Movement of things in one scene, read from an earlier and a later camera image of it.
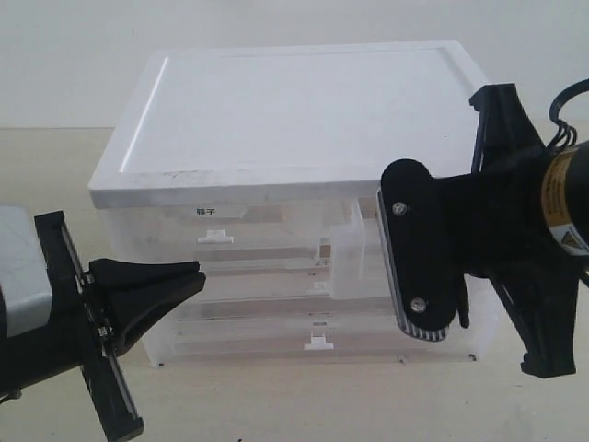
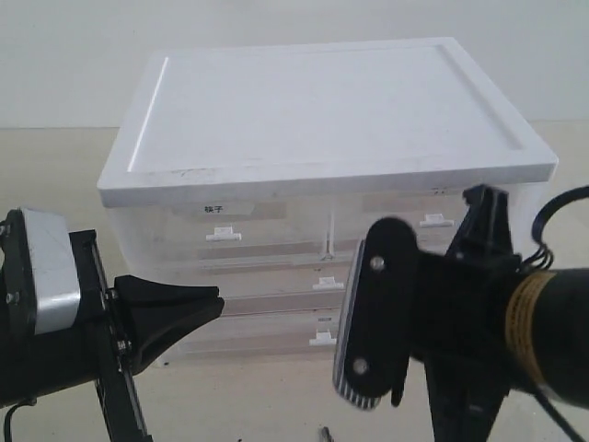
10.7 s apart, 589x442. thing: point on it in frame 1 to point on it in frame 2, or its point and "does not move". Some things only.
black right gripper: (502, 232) to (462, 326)
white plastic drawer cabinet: (263, 166) does not move
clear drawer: (251, 237) does not move
